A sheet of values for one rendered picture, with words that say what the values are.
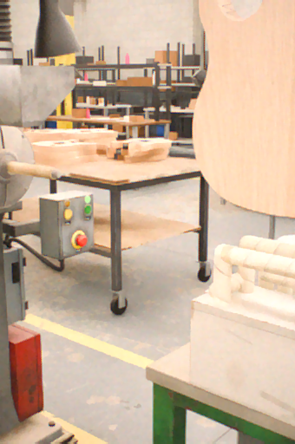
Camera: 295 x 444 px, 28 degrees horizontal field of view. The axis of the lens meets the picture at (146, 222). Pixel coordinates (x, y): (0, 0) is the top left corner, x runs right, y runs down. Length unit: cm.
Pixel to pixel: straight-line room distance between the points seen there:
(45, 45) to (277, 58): 81
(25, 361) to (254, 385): 123
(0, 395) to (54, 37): 121
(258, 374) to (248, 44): 56
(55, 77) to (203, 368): 79
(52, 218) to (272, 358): 109
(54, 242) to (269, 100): 113
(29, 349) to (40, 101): 100
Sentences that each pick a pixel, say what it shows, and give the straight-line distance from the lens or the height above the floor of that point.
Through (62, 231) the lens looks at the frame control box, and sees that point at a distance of 196.
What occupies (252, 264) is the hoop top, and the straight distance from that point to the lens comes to 104.
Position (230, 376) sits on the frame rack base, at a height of 98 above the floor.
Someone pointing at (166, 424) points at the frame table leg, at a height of 81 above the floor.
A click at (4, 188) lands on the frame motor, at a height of 118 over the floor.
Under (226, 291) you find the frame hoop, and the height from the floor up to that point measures 113.
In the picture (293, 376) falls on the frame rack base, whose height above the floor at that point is 102.
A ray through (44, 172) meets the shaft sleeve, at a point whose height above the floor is 125.
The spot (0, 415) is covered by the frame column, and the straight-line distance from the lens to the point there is 223.
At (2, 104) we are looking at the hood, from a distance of 152.
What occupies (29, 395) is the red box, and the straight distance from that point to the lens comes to 227.
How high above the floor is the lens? 150
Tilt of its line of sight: 14 degrees down
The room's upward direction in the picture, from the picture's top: straight up
